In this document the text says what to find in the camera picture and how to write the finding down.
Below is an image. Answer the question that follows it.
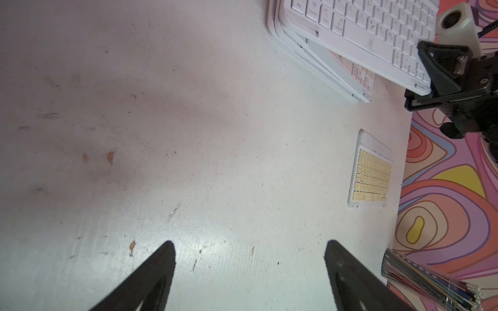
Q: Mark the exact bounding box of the bundle of pens in cup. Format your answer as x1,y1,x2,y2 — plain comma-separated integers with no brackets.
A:
381,249,482,310

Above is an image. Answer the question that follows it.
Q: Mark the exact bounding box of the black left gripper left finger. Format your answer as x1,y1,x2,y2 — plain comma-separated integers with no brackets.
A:
92,241,176,310

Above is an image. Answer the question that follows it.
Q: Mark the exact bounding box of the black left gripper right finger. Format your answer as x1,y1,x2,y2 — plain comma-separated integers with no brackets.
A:
324,240,412,311

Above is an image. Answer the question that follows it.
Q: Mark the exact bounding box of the white key keyboard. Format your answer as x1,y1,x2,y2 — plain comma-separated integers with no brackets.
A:
280,0,440,95

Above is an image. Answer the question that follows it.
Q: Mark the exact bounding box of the pink keyboard row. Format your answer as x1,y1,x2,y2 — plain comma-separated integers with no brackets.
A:
267,0,375,102

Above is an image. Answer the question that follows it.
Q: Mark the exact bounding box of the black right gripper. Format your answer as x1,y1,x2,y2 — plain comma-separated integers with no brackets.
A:
405,41,497,162

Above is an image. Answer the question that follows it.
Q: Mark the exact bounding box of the yellow key keyboard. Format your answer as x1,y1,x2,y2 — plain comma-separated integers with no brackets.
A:
348,129,394,209

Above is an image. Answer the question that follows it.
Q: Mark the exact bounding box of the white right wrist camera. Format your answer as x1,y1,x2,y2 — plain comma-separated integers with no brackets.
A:
436,2,483,58

